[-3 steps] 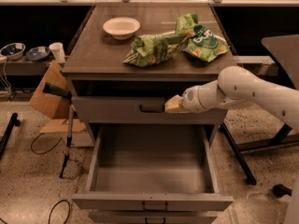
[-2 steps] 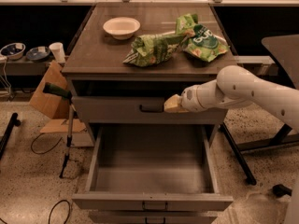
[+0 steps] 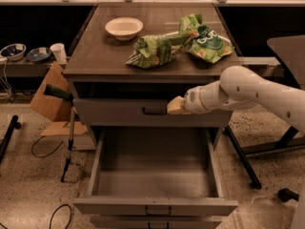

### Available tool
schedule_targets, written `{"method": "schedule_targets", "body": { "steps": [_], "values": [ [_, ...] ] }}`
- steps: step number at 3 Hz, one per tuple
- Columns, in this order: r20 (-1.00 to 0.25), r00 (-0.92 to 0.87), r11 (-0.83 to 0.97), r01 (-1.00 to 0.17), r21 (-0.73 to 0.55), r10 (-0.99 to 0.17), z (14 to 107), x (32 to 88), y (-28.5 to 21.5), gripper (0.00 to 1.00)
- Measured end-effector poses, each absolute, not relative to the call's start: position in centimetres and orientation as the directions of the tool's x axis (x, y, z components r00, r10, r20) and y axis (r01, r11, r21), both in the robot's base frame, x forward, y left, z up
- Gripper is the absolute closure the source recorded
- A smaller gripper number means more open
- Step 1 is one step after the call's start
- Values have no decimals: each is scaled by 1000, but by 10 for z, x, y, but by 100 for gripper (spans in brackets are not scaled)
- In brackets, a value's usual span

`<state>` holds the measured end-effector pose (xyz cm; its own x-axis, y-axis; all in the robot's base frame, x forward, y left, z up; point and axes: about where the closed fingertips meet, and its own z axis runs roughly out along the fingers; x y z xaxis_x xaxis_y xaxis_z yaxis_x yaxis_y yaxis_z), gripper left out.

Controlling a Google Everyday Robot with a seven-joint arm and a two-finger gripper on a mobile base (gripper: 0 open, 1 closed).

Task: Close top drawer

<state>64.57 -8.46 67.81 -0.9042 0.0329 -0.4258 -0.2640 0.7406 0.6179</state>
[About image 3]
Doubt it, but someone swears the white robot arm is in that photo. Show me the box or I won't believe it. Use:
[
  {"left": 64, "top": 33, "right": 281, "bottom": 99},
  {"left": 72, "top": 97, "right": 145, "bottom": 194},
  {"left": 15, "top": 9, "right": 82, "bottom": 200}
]
[{"left": 167, "top": 66, "right": 305, "bottom": 229}]

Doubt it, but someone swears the green snack bag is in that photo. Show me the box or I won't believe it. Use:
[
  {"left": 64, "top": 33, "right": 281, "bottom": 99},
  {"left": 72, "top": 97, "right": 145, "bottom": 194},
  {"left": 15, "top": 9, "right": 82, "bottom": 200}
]
[{"left": 179, "top": 13, "right": 234, "bottom": 64}]

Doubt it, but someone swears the black floor cable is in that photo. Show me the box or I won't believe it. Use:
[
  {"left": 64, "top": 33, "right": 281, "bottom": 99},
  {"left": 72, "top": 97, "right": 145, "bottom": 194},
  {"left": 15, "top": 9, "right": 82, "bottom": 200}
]
[{"left": 30, "top": 135, "right": 65, "bottom": 159}]

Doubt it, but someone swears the black stand foot left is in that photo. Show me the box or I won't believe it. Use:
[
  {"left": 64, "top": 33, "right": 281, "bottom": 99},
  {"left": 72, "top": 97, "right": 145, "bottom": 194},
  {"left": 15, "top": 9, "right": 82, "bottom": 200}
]
[{"left": 0, "top": 115, "right": 21, "bottom": 162}]

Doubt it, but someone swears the grey middle drawer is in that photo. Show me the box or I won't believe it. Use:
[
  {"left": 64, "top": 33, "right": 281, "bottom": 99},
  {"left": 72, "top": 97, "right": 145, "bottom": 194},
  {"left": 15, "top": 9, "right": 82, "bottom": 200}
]
[{"left": 75, "top": 127, "right": 237, "bottom": 217}]

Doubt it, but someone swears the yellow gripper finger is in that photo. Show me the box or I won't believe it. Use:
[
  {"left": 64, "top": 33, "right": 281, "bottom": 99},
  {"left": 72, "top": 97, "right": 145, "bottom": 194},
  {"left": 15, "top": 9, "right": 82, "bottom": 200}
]
[{"left": 167, "top": 96, "right": 191, "bottom": 115}]

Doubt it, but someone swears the black caster foot right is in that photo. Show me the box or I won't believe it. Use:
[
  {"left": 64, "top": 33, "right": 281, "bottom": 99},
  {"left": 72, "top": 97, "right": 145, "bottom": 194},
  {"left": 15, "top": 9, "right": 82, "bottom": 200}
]
[{"left": 277, "top": 188, "right": 299, "bottom": 202}]

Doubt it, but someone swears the blue bowl right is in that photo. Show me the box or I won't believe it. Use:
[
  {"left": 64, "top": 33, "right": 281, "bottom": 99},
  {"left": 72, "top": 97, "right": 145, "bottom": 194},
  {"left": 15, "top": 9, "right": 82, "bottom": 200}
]
[{"left": 27, "top": 47, "right": 51, "bottom": 64}]

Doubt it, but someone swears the white bowl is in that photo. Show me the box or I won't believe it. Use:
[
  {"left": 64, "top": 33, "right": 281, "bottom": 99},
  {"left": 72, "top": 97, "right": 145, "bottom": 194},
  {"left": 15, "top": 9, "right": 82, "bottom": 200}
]
[{"left": 105, "top": 17, "right": 143, "bottom": 41}]

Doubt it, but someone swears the blue bowl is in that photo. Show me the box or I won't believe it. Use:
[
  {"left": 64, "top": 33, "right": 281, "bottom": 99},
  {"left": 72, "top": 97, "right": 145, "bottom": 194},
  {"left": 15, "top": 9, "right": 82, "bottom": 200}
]
[
  {"left": 27, "top": 47, "right": 51, "bottom": 64},
  {"left": 0, "top": 43, "right": 26, "bottom": 62}
]

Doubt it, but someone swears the black table leg base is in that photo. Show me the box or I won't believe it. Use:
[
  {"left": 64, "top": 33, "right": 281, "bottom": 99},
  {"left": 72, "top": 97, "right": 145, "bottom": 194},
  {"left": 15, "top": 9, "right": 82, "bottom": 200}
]
[{"left": 223, "top": 34, "right": 305, "bottom": 190}]

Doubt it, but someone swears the black cable bottom left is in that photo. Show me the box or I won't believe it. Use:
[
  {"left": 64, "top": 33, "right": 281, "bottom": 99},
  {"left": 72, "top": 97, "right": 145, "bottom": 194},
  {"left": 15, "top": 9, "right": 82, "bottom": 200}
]
[{"left": 49, "top": 203, "right": 74, "bottom": 229}]

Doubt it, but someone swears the green crumpled chip bag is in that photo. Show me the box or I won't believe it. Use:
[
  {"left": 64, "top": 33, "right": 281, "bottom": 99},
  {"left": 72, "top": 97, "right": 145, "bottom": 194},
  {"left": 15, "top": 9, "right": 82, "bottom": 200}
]
[{"left": 126, "top": 34, "right": 189, "bottom": 69}]

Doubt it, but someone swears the white paper cup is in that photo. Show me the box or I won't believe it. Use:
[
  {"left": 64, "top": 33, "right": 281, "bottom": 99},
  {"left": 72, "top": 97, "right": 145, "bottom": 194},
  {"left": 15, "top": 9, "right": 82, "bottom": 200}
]
[{"left": 51, "top": 43, "right": 67, "bottom": 64}]

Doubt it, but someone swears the grey top drawer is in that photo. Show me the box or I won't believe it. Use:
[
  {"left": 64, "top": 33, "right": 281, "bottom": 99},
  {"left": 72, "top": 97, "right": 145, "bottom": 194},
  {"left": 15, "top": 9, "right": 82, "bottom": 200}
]
[{"left": 73, "top": 98, "right": 232, "bottom": 127}]

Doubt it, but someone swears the cardboard box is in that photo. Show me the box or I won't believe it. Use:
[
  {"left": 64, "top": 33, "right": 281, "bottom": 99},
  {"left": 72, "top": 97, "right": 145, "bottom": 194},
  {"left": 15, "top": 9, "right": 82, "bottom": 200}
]
[{"left": 29, "top": 61, "right": 96, "bottom": 152}]

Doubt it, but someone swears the grey drawer cabinet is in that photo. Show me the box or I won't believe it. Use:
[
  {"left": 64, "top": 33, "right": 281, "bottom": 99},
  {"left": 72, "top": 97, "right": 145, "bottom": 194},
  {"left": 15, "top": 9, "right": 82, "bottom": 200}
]
[{"left": 62, "top": 2, "right": 248, "bottom": 229}]

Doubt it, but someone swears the grey bottom drawer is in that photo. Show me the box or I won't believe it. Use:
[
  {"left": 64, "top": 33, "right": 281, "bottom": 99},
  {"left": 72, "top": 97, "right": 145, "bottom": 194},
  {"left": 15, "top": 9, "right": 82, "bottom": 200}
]
[{"left": 91, "top": 216, "right": 222, "bottom": 229}]

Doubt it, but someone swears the grey drawer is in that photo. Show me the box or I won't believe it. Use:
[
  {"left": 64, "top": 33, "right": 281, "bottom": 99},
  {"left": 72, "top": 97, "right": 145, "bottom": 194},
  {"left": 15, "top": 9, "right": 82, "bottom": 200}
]
[
  {"left": 75, "top": 127, "right": 237, "bottom": 217},
  {"left": 73, "top": 98, "right": 232, "bottom": 127},
  {"left": 91, "top": 216, "right": 222, "bottom": 229}
]

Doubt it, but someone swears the green handled crutch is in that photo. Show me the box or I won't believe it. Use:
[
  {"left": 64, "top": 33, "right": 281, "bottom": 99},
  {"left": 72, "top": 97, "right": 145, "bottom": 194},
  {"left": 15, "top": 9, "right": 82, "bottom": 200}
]
[{"left": 44, "top": 84, "right": 76, "bottom": 182}]

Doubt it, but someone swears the blue bowl left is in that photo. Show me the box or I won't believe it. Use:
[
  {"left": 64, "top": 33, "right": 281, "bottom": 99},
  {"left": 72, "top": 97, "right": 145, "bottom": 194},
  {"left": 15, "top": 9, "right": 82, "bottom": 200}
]
[{"left": 0, "top": 43, "right": 26, "bottom": 62}]

